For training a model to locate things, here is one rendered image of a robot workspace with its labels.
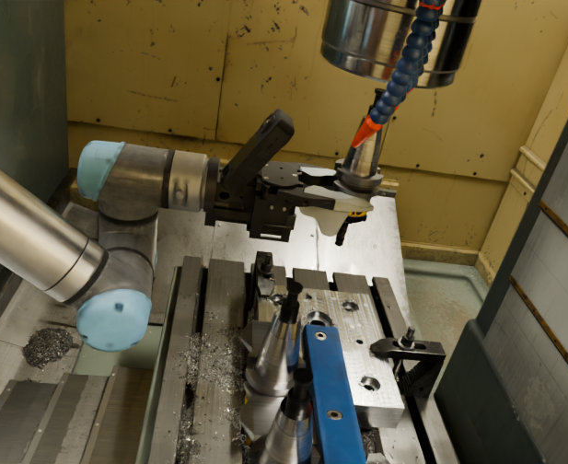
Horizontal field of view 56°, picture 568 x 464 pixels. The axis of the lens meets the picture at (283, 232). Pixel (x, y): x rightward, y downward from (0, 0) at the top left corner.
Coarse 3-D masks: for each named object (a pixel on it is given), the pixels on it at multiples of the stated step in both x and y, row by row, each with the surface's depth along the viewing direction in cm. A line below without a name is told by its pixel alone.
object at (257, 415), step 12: (252, 396) 52; (264, 396) 52; (252, 408) 51; (264, 408) 51; (276, 408) 51; (240, 420) 49; (252, 420) 49; (264, 420) 50; (312, 420) 51; (252, 432) 48; (264, 432) 48; (312, 432) 49
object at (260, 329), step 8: (256, 320) 62; (248, 328) 60; (256, 328) 60; (264, 328) 60; (248, 336) 59; (256, 336) 59; (264, 336) 59; (248, 344) 58; (256, 344) 58; (304, 344) 59; (304, 352) 58
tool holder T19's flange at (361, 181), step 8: (336, 168) 69; (336, 176) 70; (344, 176) 66; (352, 176) 66; (360, 176) 66; (376, 176) 67; (336, 184) 68; (344, 184) 67; (352, 184) 66; (360, 184) 66; (368, 184) 66; (376, 184) 67; (344, 192) 67; (352, 192) 67; (360, 192) 67; (368, 192) 67; (376, 192) 68
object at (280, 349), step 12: (276, 312) 51; (276, 324) 51; (288, 324) 50; (300, 324) 51; (276, 336) 51; (288, 336) 51; (264, 348) 52; (276, 348) 51; (288, 348) 51; (264, 360) 52; (276, 360) 52; (288, 360) 52; (264, 372) 53; (276, 372) 52; (288, 372) 52
